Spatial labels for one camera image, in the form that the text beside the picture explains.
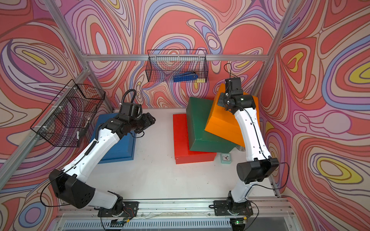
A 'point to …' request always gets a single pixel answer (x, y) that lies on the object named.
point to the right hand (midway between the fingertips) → (224, 104)
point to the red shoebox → (182, 154)
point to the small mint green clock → (226, 158)
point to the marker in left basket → (78, 135)
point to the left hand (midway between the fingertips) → (154, 121)
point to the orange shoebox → (222, 122)
